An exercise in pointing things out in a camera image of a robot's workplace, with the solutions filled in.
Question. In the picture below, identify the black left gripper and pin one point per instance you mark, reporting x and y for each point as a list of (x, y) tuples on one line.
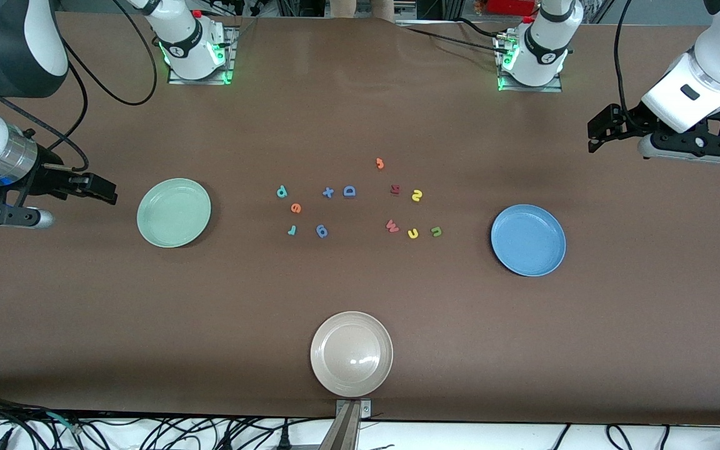
[(627, 122)]

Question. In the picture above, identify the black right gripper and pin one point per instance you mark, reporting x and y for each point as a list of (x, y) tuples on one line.
[(46, 178)]

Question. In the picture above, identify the teal foam letter p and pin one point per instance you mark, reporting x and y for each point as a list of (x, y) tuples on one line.
[(282, 192)]

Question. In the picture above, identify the yellow foam letter n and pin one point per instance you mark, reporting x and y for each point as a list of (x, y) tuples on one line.
[(417, 195)]

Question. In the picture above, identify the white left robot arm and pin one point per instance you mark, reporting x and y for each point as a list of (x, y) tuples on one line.
[(716, 62)]

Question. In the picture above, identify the pale green plate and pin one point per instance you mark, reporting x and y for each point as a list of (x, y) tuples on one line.
[(174, 212)]

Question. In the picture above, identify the blue plate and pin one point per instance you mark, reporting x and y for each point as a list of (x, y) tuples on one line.
[(529, 240)]

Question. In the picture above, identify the red box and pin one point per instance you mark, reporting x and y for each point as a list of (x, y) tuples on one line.
[(510, 6)]

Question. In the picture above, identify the blue foam letter g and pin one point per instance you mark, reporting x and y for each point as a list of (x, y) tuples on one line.
[(318, 231)]

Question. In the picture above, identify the pink foam letter w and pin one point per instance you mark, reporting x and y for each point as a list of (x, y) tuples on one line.
[(392, 226)]

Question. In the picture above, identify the blue foam plus sign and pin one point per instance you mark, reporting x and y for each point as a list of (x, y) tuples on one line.
[(328, 192)]

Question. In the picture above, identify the blue foam letter D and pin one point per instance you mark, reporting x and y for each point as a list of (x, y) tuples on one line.
[(345, 191)]

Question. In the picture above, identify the standing person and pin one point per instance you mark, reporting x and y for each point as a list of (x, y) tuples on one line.
[(347, 7)]

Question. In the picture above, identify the beige plate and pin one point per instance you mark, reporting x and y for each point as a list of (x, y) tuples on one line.
[(351, 353)]

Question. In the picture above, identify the black power plug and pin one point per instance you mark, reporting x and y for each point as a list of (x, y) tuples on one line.
[(284, 440)]

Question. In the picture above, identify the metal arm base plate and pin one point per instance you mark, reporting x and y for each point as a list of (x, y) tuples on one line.
[(525, 89), (232, 56)]

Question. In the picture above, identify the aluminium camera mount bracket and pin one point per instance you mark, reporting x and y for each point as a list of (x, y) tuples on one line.
[(350, 425)]

